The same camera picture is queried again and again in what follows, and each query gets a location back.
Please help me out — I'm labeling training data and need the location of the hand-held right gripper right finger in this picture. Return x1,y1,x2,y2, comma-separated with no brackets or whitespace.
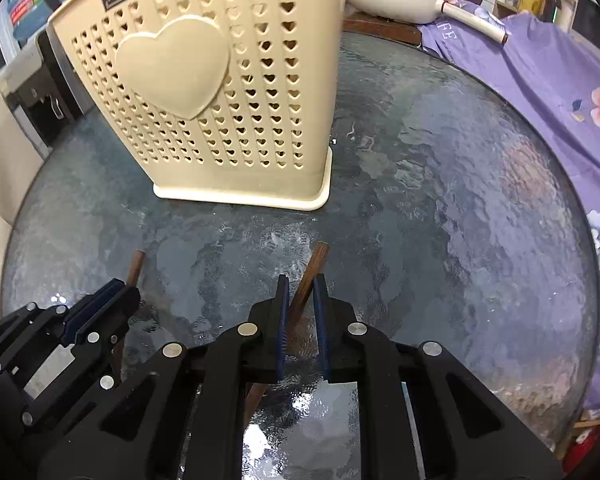
312,274,563,480

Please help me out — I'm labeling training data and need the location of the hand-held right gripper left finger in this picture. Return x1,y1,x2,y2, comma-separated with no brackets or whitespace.
37,274,289,480

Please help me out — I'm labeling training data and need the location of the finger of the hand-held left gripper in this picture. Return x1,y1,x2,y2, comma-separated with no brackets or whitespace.
62,279,126,343
75,286,142,356

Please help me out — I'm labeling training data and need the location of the cream perforated utensil holder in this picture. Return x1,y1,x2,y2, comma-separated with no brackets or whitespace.
46,0,348,211

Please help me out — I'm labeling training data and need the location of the beige cloth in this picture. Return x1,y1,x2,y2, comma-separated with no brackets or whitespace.
0,85,46,326

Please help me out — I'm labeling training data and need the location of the round glass table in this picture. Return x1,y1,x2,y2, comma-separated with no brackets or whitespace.
0,30,600,480

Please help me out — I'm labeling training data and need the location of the grey water dispenser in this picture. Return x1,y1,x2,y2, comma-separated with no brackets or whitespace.
5,27,96,161

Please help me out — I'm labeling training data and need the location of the blue water jug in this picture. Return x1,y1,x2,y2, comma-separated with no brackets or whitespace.
0,0,81,43

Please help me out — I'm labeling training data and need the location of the wooden sink cabinet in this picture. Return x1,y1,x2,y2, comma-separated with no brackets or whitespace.
342,2,423,46

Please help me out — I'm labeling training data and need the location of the cream electric pot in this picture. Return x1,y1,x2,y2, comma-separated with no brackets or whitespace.
344,0,510,45

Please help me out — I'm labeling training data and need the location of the purple floral cloth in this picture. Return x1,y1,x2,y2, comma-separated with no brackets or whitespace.
420,2,600,411

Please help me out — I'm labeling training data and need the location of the white microwave oven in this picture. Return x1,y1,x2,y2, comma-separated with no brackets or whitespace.
572,0,600,46

